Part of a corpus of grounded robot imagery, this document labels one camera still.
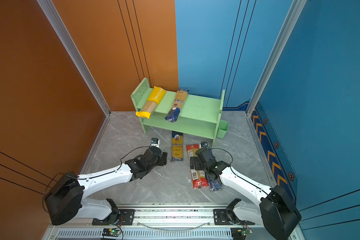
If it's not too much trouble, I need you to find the blue yellow pasta bag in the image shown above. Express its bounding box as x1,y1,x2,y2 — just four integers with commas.
171,131,184,162

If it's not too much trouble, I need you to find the red spaghetti bag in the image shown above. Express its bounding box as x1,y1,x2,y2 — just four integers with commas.
186,144,209,189

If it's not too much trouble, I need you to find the yellow blue spaghetti bag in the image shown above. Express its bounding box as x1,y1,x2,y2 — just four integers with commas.
165,89,189,123

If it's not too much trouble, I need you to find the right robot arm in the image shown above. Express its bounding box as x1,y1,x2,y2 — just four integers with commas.
190,147,302,240

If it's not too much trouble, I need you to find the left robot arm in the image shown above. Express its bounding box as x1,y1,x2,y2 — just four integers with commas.
44,147,168,226

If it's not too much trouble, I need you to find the green two-tier shelf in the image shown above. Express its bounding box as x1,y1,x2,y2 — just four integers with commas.
139,91,225,145

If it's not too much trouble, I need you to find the blue Barilla spaghetti box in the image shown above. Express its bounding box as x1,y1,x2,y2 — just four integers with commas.
206,175,223,192

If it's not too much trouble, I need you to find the green side cup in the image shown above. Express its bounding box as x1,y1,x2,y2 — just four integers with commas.
217,120,229,139

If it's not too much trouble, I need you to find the left circuit board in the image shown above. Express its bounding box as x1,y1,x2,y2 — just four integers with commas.
102,228,124,240

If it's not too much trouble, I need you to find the circuit board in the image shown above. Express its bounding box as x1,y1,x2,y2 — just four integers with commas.
102,228,124,240
231,228,253,240

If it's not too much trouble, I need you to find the right circuit board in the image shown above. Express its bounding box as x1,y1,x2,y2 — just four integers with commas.
231,228,253,240

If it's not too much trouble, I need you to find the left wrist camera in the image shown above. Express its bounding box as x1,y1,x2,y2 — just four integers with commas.
150,138,160,148

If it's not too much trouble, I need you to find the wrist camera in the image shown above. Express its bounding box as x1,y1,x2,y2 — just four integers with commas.
150,138,160,148
200,142,209,149

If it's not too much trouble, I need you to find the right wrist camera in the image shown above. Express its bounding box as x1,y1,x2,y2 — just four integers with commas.
200,142,209,149

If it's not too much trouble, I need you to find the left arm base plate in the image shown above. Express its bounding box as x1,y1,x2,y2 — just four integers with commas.
92,209,135,226

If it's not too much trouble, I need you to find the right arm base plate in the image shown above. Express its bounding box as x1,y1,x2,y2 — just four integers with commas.
213,209,255,226

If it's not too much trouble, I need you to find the aluminium front rail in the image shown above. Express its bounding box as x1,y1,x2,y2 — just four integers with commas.
43,204,273,240

